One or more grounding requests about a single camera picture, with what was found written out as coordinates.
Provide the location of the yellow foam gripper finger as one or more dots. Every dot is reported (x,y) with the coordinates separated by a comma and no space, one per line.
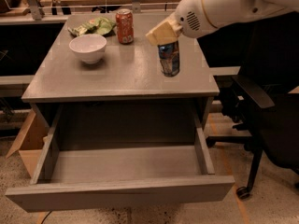
(166,32)

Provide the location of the orange soda can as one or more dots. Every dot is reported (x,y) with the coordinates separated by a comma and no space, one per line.
(125,29)

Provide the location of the grey open top drawer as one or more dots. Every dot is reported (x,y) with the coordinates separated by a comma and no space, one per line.
(122,155)

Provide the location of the blue silver redbull can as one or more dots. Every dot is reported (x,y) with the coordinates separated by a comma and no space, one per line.
(169,59)

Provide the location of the brown cardboard box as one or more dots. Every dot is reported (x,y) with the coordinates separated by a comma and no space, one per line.
(29,142)

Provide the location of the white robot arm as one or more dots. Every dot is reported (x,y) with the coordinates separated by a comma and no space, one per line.
(226,12)

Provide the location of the grey cabinet counter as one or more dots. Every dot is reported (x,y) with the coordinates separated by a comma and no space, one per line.
(126,72)

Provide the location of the black office chair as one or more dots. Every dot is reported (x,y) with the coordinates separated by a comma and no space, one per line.
(261,98)

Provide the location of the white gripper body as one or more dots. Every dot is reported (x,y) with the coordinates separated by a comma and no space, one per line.
(191,15)

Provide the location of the wooden background desk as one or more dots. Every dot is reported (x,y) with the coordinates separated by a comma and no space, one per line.
(50,11)

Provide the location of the white ceramic bowl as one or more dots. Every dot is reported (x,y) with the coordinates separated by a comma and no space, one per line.
(89,48)

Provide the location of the green chip bag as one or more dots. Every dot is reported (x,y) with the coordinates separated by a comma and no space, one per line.
(98,26)

